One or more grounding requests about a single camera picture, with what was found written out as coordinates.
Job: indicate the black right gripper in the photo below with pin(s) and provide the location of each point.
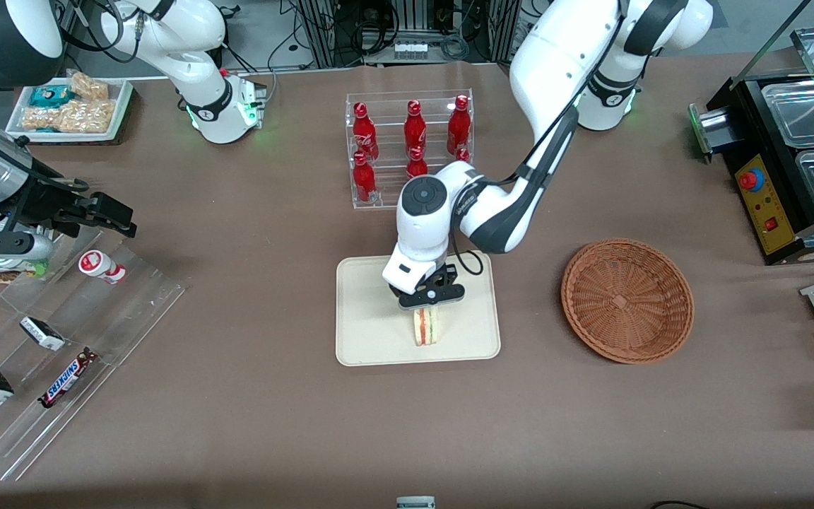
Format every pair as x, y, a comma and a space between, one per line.
38, 197

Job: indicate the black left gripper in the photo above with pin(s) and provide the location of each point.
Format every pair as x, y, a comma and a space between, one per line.
447, 276

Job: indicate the triangular sandwich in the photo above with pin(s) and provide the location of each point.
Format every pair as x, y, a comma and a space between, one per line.
427, 329

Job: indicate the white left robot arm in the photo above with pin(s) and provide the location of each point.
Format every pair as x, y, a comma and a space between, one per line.
555, 71

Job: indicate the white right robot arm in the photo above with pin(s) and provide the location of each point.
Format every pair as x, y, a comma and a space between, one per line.
188, 42

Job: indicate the cream rectangular plastic tray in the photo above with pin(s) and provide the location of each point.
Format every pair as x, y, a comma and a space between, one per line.
372, 325

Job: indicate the white snack tray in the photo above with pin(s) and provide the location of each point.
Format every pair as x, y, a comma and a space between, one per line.
121, 106

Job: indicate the brown woven wicker basket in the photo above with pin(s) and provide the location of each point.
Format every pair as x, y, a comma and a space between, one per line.
626, 304

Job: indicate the white red yogurt bottle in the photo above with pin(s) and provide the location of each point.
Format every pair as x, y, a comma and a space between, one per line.
99, 265

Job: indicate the clear acrylic stepped display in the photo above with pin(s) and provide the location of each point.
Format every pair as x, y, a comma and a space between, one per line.
124, 311

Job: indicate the large clear bag of snacks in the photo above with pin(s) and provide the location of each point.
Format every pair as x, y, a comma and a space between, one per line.
75, 116

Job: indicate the green capped white bottle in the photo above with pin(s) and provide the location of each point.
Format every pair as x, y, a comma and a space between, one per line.
22, 267

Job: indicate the small clear bag of snacks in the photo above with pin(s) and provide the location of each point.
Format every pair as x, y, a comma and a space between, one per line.
89, 86

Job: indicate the teal snack packet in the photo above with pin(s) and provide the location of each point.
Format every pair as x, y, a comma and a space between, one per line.
50, 95

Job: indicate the red cola bottle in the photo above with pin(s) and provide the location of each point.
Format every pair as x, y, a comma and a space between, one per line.
463, 154
458, 127
364, 180
415, 127
417, 164
364, 134

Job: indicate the snickers chocolate bar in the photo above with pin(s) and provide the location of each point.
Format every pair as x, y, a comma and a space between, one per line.
66, 379

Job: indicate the clear acrylic bottle rack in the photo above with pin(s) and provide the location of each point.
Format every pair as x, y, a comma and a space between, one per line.
386, 141

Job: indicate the white label tag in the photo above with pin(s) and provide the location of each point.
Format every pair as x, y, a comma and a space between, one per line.
415, 502

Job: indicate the white power strip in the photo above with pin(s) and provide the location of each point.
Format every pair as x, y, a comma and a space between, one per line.
410, 50

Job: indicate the black countertop fryer appliance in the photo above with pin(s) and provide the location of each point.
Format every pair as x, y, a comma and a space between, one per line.
760, 205

